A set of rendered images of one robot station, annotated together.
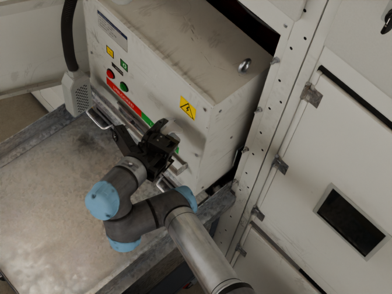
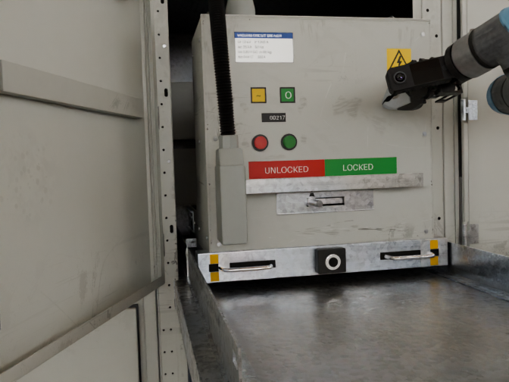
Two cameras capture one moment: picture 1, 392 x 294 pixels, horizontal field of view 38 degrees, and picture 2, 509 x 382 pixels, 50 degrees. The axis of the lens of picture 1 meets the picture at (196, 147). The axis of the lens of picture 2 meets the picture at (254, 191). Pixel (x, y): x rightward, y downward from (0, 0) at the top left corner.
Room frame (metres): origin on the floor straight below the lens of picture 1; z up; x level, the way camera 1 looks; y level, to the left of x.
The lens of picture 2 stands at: (0.28, 1.12, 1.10)
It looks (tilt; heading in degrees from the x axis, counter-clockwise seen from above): 3 degrees down; 311
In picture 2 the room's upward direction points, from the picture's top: 2 degrees counter-clockwise
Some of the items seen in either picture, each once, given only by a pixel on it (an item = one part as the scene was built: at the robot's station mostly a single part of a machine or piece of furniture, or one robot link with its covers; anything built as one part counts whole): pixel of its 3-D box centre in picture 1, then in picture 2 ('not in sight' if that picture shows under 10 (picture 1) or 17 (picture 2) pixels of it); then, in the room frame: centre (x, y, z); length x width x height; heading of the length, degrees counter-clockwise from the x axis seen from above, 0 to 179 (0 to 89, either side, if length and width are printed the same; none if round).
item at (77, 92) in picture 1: (77, 90); (230, 195); (0.98, 0.38, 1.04); 0.08 x 0.05 x 0.17; 142
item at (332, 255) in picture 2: not in sight; (331, 260); (0.89, 0.19, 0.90); 0.06 x 0.03 x 0.05; 52
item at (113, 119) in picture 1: (143, 146); (325, 258); (0.92, 0.16, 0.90); 0.54 x 0.05 x 0.06; 52
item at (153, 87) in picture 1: (140, 102); (324, 136); (0.91, 0.17, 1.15); 0.48 x 0.01 x 0.48; 52
